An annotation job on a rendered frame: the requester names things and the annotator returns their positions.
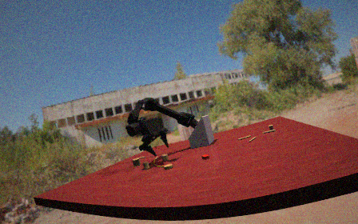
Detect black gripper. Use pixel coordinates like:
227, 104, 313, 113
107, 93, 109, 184
139, 126, 169, 156

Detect round wooden button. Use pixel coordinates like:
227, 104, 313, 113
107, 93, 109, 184
164, 164, 173, 170

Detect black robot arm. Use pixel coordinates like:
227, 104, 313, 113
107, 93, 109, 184
126, 98, 198, 145

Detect small red block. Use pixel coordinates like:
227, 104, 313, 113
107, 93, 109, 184
201, 154, 209, 160

